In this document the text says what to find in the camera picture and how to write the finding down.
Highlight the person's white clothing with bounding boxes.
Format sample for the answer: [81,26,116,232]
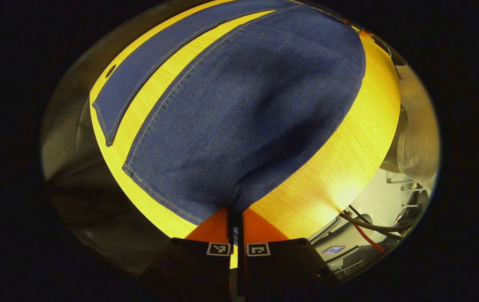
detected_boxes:
[380,63,440,191]

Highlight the black cable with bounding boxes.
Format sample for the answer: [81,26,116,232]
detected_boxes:
[340,205,413,242]

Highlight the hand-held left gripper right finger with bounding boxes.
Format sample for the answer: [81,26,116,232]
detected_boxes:
[238,208,340,302]

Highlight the red cable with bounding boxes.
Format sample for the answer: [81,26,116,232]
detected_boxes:
[342,210,385,255]

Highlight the blue denim jeans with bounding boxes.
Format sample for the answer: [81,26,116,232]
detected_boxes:
[92,0,366,225]

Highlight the metal frame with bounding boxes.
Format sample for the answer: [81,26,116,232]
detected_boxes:
[386,176,431,219]

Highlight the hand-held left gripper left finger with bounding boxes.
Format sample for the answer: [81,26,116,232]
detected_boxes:
[139,206,233,302]

